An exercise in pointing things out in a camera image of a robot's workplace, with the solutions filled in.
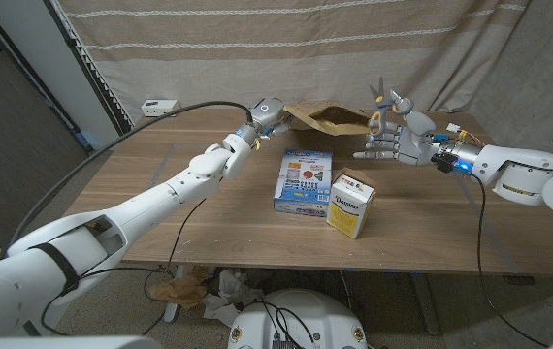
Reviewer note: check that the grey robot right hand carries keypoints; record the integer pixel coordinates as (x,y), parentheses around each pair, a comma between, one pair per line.
(414,143)

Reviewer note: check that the white yellow carton box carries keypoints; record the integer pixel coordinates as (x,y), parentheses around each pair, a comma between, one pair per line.
(349,208)

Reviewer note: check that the crumpled brown paper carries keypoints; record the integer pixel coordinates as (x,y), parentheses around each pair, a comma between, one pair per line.
(179,291)

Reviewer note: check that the crumpled white paper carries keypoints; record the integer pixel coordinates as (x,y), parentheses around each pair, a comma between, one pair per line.
(230,286)

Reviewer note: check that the grey tape outline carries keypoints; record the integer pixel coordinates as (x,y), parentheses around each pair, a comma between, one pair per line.
(490,232)

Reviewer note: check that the beige striped curtain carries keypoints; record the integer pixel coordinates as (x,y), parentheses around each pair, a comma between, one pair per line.
(305,48)

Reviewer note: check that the white robot torso base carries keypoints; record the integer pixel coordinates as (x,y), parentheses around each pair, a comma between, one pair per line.
(315,315)

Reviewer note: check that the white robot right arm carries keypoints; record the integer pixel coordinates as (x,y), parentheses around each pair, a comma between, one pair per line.
(524,165)

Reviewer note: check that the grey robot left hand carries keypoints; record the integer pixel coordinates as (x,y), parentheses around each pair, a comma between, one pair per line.
(269,114)

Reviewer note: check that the white metal table leg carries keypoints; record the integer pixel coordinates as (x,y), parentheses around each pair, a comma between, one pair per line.
(172,312)

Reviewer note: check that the black slanted frame post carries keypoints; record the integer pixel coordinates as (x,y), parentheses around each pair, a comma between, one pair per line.
(92,72)

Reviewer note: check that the grey metal table leg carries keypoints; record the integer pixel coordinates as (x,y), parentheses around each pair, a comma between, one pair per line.
(427,305)

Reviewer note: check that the white power strip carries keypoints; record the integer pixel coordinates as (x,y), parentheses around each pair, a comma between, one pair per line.
(160,108)

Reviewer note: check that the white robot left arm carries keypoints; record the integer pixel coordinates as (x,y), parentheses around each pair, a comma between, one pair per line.
(160,199)

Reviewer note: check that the blue white cardboard box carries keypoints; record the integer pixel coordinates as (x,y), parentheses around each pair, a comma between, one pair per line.
(301,194)

